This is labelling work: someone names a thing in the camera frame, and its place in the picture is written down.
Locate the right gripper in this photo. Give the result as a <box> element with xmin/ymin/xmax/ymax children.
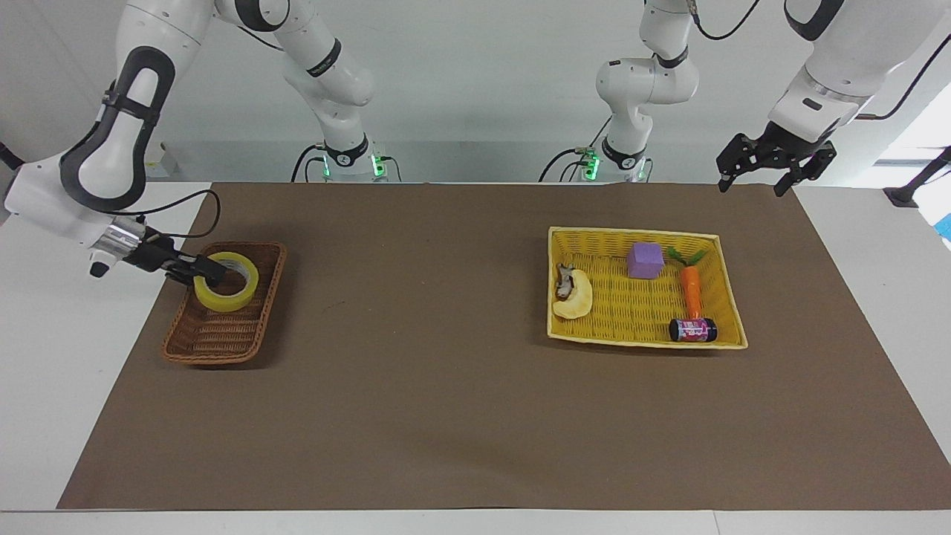
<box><xmin>131</xmin><ymin>229</ymin><xmax>227</xmax><ymax>288</ymax></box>

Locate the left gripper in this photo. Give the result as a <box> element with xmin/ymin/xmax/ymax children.
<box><xmin>716</xmin><ymin>121</ymin><xmax>838</xmax><ymax>198</ymax></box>

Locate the yellow tape roll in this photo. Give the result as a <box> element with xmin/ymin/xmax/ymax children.
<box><xmin>194</xmin><ymin>251</ymin><xmax>261</xmax><ymax>314</ymax></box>

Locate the brown wicker basket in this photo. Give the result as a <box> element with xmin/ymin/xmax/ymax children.
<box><xmin>161</xmin><ymin>241</ymin><xmax>288</xmax><ymax>366</ymax></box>

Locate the yellow woven basket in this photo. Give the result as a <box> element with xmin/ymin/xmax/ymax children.
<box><xmin>547</xmin><ymin>226</ymin><xmax>750</xmax><ymax>351</ymax></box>

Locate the black stand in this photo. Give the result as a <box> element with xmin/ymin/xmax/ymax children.
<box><xmin>883</xmin><ymin>146</ymin><xmax>951</xmax><ymax>208</ymax></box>

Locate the orange toy carrot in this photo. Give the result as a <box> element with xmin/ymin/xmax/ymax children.
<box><xmin>666</xmin><ymin>247</ymin><xmax>709</xmax><ymax>321</ymax></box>

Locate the purple foam cube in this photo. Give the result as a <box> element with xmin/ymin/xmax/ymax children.
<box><xmin>626</xmin><ymin>242</ymin><xmax>666</xmax><ymax>281</ymax></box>

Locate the small dark can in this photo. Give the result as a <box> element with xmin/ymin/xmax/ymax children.
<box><xmin>668</xmin><ymin>317</ymin><xmax>719</xmax><ymax>344</ymax></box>

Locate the pale yellow toy banana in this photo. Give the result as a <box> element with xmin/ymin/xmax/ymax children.
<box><xmin>552</xmin><ymin>262</ymin><xmax>594</xmax><ymax>321</ymax></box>

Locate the black cable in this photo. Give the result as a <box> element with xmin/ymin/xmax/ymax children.
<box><xmin>110</xmin><ymin>189</ymin><xmax>222</xmax><ymax>240</ymax></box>
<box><xmin>854</xmin><ymin>33</ymin><xmax>951</xmax><ymax>121</ymax></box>
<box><xmin>291</xmin><ymin>143</ymin><xmax>329</xmax><ymax>184</ymax></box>
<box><xmin>539</xmin><ymin>146</ymin><xmax>597</xmax><ymax>184</ymax></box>
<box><xmin>688</xmin><ymin>0</ymin><xmax>763</xmax><ymax>42</ymax></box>

